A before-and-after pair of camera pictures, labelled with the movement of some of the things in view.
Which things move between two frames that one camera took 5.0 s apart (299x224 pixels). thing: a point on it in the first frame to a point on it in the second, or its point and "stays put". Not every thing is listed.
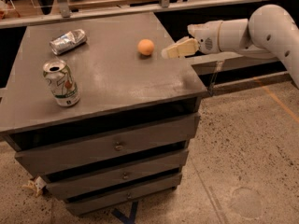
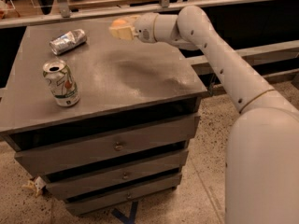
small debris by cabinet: [36, 185] stays put
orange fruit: [146, 47] to [120, 22]
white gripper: [207, 36] to [145, 28]
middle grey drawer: [92, 182] stays put
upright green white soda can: [62, 82] stays put
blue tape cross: [130, 219] stays put
